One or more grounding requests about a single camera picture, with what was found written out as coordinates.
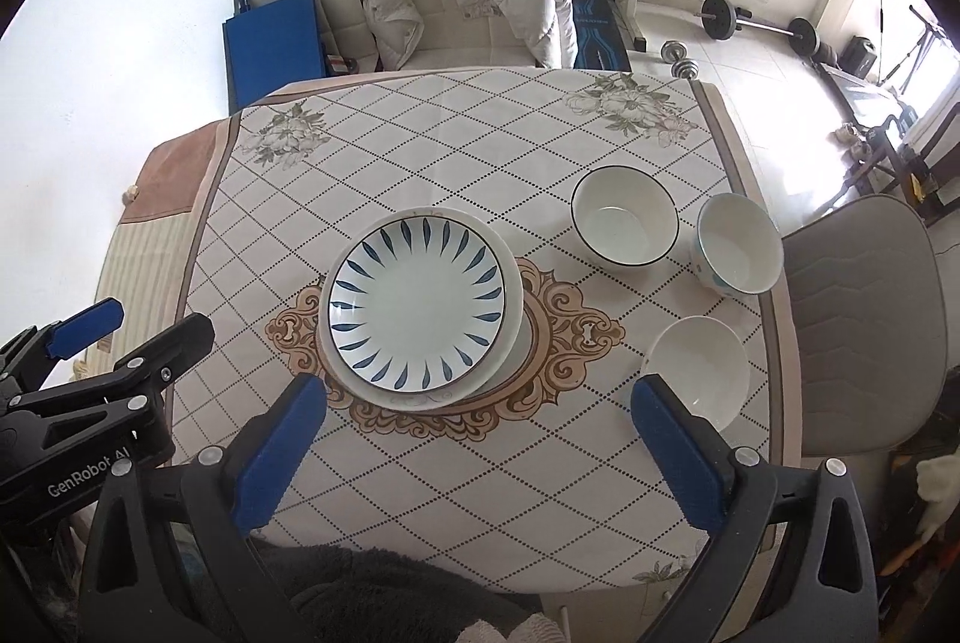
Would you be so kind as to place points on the white bowl blue print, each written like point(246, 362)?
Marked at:
point(739, 245)

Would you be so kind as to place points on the short barbell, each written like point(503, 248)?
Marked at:
point(720, 17)

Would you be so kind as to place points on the blue leaf pattern plate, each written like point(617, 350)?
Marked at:
point(416, 305)

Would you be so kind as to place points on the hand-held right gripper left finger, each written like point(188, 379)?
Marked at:
point(277, 448)

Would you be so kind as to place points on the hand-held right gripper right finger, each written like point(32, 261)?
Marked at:
point(679, 455)

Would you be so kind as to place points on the black speaker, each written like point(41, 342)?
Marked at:
point(861, 57)

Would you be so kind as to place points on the small beige object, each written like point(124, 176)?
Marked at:
point(133, 193)

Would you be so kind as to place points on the large plain white plate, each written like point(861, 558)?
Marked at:
point(480, 386)

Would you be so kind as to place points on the blue weight bench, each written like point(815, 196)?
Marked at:
point(600, 28)

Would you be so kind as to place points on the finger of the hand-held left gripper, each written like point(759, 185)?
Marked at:
point(82, 324)
point(172, 347)

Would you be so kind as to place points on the small plain white bowl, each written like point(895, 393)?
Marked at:
point(697, 365)

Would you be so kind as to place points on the dark wooden chair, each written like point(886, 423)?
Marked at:
point(889, 148)

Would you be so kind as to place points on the blue folded mat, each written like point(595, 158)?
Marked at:
point(270, 43)

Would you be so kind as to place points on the white cloth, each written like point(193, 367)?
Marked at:
point(937, 485)

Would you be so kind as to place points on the beige brown striped table cover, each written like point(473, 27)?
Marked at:
point(161, 178)

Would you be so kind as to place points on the metal stand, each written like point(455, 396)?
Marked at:
point(915, 47)

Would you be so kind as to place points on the white bowl black rim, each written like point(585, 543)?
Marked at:
point(622, 223)

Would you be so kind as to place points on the chrome dumbbell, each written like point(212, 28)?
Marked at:
point(672, 51)
point(684, 69)

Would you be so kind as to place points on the grey cushioned chair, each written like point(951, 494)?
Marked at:
point(855, 313)

